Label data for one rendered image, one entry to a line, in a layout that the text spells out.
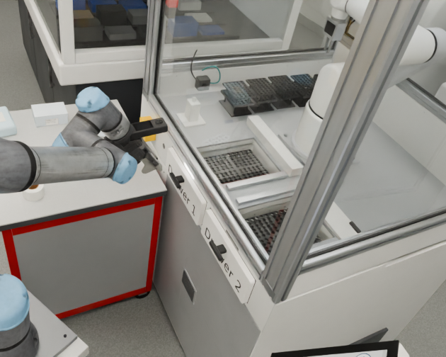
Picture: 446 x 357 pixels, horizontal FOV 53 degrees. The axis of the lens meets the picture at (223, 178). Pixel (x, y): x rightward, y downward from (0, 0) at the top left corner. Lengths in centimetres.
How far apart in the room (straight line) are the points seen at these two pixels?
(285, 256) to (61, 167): 55
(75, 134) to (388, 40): 76
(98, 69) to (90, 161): 115
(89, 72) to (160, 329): 121
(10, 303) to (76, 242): 69
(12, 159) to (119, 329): 147
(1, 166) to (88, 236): 95
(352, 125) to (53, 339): 92
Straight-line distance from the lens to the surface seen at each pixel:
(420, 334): 265
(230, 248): 132
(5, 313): 111
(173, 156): 158
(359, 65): 82
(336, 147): 89
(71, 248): 178
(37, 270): 183
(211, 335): 171
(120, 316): 224
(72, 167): 98
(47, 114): 195
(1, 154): 85
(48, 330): 133
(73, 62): 209
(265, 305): 126
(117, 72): 217
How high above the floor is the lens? 193
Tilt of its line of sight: 41 degrees down
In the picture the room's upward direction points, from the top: 13 degrees clockwise
